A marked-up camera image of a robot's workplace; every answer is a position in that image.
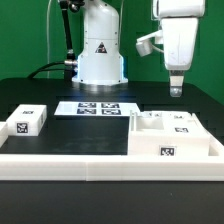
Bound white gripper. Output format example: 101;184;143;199
156;0;205;97

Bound white cabinet body box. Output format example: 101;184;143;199
127;111;210;157

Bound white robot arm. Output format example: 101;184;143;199
72;0;205;97

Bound white cabinet top block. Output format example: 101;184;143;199
6;104;47;136

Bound white marker sheet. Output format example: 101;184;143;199
55;101;140;117

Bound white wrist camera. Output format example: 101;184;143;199
136;31;162;57

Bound black cable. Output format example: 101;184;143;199
27;61;73;80

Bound white fence frame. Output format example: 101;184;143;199
0;120;224;183

